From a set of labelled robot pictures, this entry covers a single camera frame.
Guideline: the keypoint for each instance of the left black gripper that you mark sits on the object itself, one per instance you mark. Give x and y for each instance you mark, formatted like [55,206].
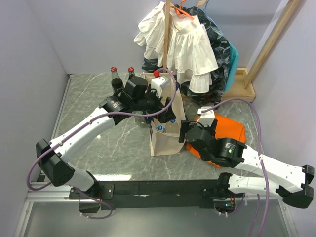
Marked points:
[159,106]

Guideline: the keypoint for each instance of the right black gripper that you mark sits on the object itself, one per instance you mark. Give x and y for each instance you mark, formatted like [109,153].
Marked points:
[185,124]

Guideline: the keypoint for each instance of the coca-cola glass bottle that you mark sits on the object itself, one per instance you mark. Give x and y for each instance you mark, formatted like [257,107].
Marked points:
[131,73]
[116,83]

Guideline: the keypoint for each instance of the clear chang bottle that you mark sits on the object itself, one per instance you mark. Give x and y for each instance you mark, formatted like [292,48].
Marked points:
[140,121]

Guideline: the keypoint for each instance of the blue-cap plastic bottle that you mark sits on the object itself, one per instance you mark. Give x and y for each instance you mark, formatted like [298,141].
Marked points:
[172,127]
[161,128]

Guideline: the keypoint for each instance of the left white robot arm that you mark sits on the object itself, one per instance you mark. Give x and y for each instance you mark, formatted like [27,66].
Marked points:
[54,156]

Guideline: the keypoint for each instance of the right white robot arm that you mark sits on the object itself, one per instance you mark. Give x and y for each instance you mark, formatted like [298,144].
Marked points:
[287,182]

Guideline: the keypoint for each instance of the beige canvas tote bag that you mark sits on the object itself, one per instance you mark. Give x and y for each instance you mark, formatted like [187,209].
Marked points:
[167,143]

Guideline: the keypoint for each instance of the folded orange cloth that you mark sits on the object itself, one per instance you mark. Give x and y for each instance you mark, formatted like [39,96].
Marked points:
[228,128]

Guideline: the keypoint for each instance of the dark shark print garment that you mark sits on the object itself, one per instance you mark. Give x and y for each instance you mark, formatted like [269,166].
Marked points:
[221,49]

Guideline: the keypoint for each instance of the wooden clothes rack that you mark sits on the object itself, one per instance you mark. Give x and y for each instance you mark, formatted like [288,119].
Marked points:
[242,86]

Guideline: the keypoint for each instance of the white pleated garment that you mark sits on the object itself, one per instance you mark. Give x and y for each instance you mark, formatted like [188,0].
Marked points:
[189,55]

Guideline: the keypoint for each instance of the teal blue garment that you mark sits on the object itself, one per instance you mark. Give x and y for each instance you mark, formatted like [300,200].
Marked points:
[234,59]

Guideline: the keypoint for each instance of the orange clothes hanger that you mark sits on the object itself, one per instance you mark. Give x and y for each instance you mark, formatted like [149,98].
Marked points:
[180,12]

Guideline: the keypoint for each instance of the wooden clothes hanger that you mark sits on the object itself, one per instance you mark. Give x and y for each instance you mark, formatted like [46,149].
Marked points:
[200,3]

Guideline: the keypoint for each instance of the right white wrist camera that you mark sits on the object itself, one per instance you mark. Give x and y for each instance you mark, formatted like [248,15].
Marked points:
[205,118]

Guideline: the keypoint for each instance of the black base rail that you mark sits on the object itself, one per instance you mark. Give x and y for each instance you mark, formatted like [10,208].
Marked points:
[167,193]

